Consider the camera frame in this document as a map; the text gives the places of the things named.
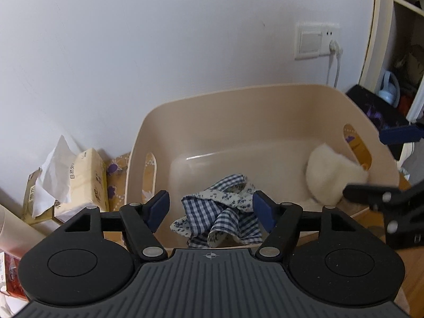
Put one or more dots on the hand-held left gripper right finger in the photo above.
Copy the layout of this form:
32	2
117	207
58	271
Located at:
263	212

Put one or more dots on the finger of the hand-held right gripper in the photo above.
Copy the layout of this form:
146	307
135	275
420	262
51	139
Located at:
364	193
397	135

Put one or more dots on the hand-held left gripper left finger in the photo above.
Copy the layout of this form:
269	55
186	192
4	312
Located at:
159	209

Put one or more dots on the cream fluffy cloth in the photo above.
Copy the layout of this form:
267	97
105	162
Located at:
328	175

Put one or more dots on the blue checked cloth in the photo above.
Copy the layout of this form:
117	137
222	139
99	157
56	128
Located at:
202	205

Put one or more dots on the beige plastic basket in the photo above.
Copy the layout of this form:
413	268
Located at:
232	122

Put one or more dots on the wooden desktop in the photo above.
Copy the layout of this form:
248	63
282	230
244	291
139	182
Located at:
410	271

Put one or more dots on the black bag with purple print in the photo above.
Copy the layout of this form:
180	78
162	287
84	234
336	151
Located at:
371	106

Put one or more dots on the light blue watering can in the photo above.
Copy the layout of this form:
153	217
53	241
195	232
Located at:
388	89

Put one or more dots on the purple flowered table mat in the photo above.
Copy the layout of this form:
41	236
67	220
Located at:
116	185

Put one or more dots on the dark brown bag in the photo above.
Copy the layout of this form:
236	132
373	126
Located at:
414	66

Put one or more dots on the yellow tissue pack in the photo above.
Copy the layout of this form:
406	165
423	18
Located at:
86	179

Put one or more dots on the white power plug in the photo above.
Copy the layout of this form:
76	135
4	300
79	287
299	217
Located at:
335	47

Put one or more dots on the cream shelf unit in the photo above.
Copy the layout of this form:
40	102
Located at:
381	23

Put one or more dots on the open tissue box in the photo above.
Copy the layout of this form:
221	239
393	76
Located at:
46	179

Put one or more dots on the white thermos bottle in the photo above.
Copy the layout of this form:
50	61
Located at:
16	235

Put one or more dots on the red patterned box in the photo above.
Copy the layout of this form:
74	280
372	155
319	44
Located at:
13	278

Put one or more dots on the white wall switch socket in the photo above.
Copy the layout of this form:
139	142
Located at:
311	41

